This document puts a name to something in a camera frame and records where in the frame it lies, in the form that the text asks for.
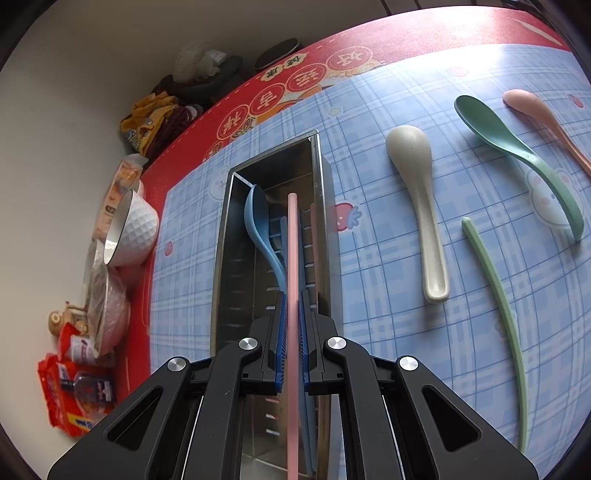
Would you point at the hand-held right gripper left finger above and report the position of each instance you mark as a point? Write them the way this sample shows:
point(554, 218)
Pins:
point(281, 341)

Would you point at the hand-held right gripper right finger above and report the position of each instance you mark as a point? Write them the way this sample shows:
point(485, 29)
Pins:
point(302, 341)

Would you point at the metal utensil tray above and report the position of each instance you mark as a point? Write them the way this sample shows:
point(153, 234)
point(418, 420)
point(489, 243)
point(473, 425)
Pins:
point(231, 277)

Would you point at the pink chopstick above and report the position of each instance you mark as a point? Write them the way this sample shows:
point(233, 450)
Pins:
point(313, 221)
point(292, 240)

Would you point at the blue spoon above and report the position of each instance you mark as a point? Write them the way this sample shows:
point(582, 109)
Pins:
point(256, 212)

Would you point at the green chopstick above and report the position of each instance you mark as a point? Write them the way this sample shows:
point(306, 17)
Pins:
point(503, 314)

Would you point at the cream spoon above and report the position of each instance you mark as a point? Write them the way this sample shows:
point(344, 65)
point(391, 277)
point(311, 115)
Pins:
point(411, 152)

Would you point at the green spoon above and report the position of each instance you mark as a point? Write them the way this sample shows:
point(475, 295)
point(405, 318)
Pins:
point(485, 120)

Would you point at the pink spoon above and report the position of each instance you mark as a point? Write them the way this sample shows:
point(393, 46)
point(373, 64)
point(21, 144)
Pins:
point(526, 101)

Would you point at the plaid printed tablecloth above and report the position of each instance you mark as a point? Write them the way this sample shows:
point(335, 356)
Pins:
point(392, 369)

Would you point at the clear plastic bag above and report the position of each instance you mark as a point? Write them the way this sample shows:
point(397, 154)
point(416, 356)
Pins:
point(111, 314)

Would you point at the white dimpled bowl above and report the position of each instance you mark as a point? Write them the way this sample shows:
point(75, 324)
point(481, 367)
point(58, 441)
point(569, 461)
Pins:
point(134, 230)

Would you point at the clear bottle with blue label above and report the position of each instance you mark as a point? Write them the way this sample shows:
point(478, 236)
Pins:
point(92, 387)

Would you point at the white cup with red label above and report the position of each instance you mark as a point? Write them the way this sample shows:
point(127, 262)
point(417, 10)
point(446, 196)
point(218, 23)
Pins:
point(83, 350)

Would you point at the plastic-covered bowl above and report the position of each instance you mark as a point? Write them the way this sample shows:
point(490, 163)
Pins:
point(94, 267)

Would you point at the orange tissue packet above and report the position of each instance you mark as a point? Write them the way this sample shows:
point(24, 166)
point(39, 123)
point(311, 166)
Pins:
point(122, 177)

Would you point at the red snack packet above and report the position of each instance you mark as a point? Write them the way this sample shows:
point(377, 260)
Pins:
point(55, 401)

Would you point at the maroon cloth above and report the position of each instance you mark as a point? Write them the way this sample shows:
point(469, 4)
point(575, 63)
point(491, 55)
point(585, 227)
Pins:
point(175, 124)

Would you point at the yellow printed cloth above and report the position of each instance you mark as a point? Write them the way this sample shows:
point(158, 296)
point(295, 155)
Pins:
point(147, 115)

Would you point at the dark grey chair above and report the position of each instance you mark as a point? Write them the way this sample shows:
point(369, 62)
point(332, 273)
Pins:
point(198, 87)

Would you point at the black trash bin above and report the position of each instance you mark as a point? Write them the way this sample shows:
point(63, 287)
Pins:
point(277, 53)

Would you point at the white plastic bag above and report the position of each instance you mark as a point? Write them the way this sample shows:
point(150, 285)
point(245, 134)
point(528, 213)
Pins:
point(194, 60)

